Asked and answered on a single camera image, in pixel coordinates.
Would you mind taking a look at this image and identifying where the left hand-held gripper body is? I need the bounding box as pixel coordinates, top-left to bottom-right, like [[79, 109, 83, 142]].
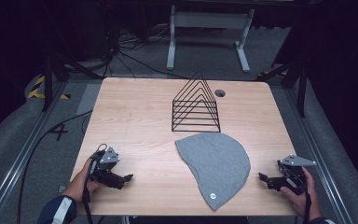
[[89, 146, 126, 189]]

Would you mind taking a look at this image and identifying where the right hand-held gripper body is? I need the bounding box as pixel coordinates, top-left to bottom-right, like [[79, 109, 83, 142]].
[[268, 154, 317, 196]]

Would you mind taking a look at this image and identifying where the person's right hand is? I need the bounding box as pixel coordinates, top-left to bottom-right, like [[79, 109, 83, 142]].
[[280, 166, 323, 221]]

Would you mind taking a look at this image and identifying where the person's left hand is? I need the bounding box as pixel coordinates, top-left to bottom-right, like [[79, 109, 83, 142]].
[[62, 158, 103, 203]]

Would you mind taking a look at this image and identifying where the grey knit beanie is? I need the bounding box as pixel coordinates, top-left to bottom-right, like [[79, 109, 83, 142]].
[[174, 132, 252, 212]]

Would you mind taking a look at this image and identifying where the yellow black floor tape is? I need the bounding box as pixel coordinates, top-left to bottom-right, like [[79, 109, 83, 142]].
[[26, 75, 72, 101]]

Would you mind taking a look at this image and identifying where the right hand-held gripper cable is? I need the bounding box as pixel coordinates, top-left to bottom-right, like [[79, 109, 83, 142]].
[[302, 186, 312, 224]]

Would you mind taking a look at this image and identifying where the hand-held gripper cable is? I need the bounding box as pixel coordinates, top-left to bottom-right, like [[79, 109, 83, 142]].
[[81, 143, 108, 224], [302, 186, 312, 224]]

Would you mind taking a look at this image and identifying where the left hand-held gripper cable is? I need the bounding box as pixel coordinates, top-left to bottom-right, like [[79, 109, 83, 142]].
[[81, 143, 108, 224]]

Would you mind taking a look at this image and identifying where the aluminium floor rail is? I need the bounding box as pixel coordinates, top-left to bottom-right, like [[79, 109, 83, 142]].
[[0, 81, 68, 224], [285, 88, 353, 224]]

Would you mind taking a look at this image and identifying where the long black floor cable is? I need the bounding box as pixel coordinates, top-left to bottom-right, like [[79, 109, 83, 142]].
[[16, 109, 93, 224]]

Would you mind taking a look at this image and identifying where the black wire file rack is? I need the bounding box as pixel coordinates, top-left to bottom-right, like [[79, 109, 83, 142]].
[[171, 70, 222, 133]]

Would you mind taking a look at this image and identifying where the bundle of black floor cables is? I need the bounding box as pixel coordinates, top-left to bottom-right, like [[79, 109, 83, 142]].
[[101, 18, 189, 79]]

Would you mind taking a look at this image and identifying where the white metal desk frame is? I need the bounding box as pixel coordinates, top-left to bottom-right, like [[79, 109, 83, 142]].
[[166, 4, 256, 74]]

